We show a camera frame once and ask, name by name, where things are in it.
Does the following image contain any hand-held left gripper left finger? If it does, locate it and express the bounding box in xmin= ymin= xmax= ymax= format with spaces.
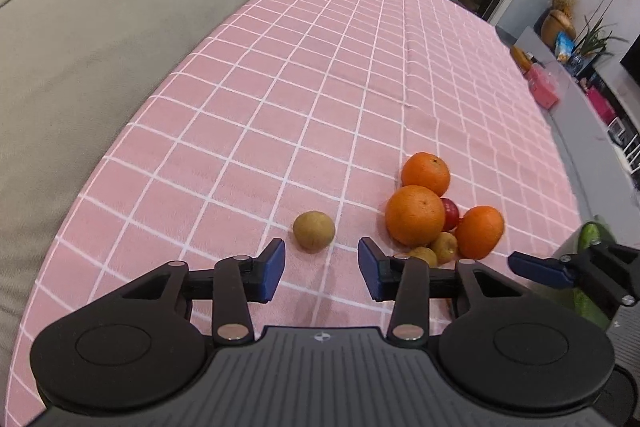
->
xmin=107 ymin=237 xmax=287 ymax=347

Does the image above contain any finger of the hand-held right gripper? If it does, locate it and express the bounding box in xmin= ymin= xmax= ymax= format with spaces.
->
xmin=507 ymin=241 xmax=640 ymax=309

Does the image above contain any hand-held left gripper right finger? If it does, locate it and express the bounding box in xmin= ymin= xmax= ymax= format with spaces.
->
xmin=357 ymin=237 xmax=537 ymax=343

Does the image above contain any small brown round fruit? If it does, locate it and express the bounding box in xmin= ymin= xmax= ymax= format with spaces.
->
xmin=292 ymin=211 xmax=336 ymax=253
xmin=407 ymin=247 xmax=439 ymax=269
xmin=431 ymin=232 xmax=458 ymax=265

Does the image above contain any small orange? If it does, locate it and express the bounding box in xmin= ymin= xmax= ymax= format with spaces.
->
xmin=454 ymin=205 xmax=505 ymax=259
xmin=401 ymin=152 xmax=451 ymax=196

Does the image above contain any large orange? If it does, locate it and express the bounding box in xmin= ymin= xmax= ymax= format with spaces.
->
xmin=385 ymin=185 xmax=447 ymax=247

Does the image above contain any red tomato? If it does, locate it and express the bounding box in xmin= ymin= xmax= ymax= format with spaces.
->
xmin=440 ymin=198 xmax=461 ymax=232

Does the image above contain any green cucumber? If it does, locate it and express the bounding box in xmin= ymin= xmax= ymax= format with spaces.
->
xmin=572 ymin=221 xmax=615 ymax=333

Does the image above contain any pink checkered tablecloth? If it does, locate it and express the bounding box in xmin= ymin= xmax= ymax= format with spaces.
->
xmin=2 ymin=0 xmax=586 ymax=427

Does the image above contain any magenta box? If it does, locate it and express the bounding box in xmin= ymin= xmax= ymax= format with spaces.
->
xmin=586 ymin=87 xmax=617 ymax=124

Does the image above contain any pink box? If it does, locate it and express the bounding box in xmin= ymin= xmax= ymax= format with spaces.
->
xmin=525 ymin=64 xmax=560 ymax=110

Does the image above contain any white low cabinet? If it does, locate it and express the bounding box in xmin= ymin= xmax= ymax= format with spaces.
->
xmin=515 ymin=29 xmax=640 ymax=192

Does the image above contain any orange box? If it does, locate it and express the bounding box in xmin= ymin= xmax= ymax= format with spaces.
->
xmin=510 ymin=46 xmax=533 ymax=72

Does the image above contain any blue snack bag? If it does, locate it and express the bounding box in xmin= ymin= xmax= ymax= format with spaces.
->
xmin=555 ymin=32 xmax=576 ymax=62

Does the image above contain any green potted plant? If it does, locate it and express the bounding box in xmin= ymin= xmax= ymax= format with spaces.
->
xmin=570 ymin=14 xmax=628 ymax=58

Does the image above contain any black television screen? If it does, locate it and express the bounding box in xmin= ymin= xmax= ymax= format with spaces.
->
xmin=619 ymin=7 xmax=640 ymax=82

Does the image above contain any golden vase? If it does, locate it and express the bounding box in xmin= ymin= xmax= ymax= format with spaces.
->
xmin=541 ymin=9 xmax=576 ymax=50

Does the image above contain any beige sofa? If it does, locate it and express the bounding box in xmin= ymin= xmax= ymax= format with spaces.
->
xmin=0 ymin=0 xmax=340 ymax=408

